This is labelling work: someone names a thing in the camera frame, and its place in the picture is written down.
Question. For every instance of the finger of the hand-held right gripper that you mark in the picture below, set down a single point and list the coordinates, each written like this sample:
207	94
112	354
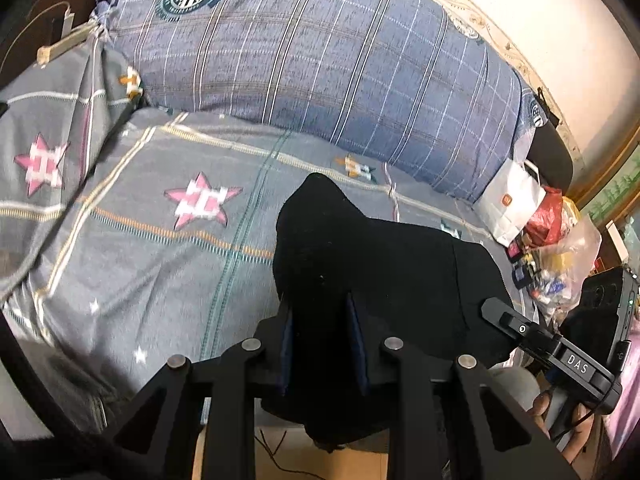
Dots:
515	325

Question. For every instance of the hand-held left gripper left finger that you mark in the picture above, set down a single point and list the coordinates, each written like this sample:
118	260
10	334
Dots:
286	350

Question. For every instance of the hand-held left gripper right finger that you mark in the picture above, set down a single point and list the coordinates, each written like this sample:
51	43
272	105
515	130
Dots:
359	350

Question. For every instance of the black pants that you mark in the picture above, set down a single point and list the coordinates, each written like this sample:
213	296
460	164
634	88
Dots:
400	270

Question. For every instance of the person's right hand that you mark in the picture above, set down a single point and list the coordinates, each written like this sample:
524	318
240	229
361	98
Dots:
582	447

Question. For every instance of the grey rounded object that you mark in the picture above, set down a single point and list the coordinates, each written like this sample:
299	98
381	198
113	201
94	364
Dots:
515	385

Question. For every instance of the pink cloth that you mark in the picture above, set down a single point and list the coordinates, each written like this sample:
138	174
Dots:
625	420

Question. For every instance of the clear bag of small packets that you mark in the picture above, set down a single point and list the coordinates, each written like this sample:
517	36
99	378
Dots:
575	255

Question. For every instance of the red plastic bag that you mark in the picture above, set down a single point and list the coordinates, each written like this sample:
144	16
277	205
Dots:
545	215

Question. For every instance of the white paper bag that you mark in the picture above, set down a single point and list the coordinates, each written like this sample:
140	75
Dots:
510	205

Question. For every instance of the grey star-print bedsheet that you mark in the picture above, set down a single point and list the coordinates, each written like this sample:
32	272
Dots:
150	260

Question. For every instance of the black cushion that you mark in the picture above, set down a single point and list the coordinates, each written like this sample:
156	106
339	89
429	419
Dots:
550	160

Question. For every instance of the blue plaid pillow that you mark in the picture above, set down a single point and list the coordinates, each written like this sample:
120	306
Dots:
325	60

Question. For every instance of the beige power strip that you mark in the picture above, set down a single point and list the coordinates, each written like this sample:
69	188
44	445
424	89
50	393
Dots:
65	45

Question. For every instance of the brown headboard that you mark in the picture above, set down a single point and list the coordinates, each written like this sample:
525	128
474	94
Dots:
35	45

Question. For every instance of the white charger plug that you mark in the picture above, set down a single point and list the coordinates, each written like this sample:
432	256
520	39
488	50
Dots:
67	20

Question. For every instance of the green picture frame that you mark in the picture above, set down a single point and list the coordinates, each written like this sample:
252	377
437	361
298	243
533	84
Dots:
615	190

